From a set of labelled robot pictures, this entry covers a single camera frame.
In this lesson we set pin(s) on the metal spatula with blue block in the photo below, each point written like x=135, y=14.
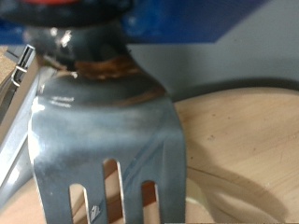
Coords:
x=109, y=133

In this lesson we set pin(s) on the oval wooden cutting board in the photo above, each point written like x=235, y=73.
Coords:
x=249, y=130

